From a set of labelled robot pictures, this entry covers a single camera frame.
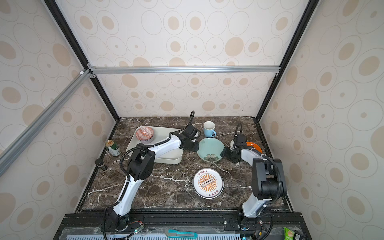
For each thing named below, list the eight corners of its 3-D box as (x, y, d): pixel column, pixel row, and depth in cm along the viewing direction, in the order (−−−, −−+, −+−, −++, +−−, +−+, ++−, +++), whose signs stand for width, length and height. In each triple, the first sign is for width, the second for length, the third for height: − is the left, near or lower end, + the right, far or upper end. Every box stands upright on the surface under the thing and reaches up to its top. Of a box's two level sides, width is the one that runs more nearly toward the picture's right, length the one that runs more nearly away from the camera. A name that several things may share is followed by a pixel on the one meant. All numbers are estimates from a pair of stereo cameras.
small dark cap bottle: (101, 168, 95) (93, 160, 87) (106, 164, 96) (98, 157, 89) (104, 173, 93) (96, 166, 85) (109, 169, 94) (102, 162, 87)
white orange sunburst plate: (192, 198, 83) (192, 197, 81) (192, 169, 94) (192, 167, 93) (224, 198, 83) (225, 197, 81) (221, 169, 94) (221, 167, 93)
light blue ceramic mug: (203, 140, 108) (204, 131, 100) (203, 130, 115) (204, 121, 107) (214, 140, 108) (216, 131, 100) (213, 130, 115) (214, 121, 107)
